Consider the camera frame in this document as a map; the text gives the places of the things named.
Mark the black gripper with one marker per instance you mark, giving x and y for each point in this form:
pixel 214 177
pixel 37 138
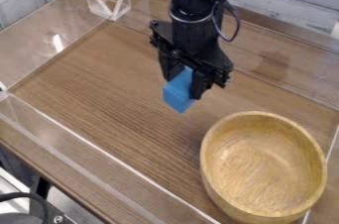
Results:
pixel 188 44

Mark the blue rectangular block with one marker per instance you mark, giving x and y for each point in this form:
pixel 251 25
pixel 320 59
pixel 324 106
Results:
pixel 176 91

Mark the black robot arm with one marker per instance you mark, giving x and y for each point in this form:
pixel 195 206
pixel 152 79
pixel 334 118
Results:
pixel 192 10

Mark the brown wooden bowl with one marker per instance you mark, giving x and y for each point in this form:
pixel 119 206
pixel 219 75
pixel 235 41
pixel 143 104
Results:
pixel 263 168

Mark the clear acrylic corner bracket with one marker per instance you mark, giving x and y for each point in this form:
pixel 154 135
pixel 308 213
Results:
pixel 109 9

